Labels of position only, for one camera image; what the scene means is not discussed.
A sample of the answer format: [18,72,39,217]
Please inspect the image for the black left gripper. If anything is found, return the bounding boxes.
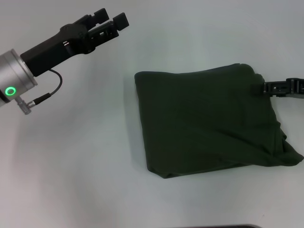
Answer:
[20,8,130,77]

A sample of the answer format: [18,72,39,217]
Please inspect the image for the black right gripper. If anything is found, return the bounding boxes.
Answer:
[251,77,304,100]

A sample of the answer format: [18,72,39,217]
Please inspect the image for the dark green printed T-shirt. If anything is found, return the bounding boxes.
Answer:
[134,63,304,180]

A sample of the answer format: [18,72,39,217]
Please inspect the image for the silver left cable connector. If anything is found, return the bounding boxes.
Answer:
[16,96,37,117]

